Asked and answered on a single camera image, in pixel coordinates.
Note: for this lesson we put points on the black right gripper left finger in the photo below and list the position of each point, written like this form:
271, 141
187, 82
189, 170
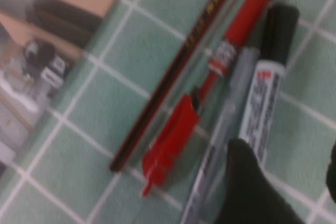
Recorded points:
252, 187

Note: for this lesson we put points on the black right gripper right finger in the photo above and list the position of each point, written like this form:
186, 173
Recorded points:
332, 174

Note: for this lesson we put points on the black capped white marker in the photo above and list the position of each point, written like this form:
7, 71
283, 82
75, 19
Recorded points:
265, 90

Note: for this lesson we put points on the red gel pen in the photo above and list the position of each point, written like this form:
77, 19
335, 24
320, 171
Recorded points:
173, 134

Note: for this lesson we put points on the clear grey pen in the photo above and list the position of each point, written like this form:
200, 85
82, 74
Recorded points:
236, 85

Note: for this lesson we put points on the dark red pencil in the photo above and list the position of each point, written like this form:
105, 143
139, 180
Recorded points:
170, 72

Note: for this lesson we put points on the green checked tablecloth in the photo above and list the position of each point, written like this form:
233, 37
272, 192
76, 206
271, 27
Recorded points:
92, 119

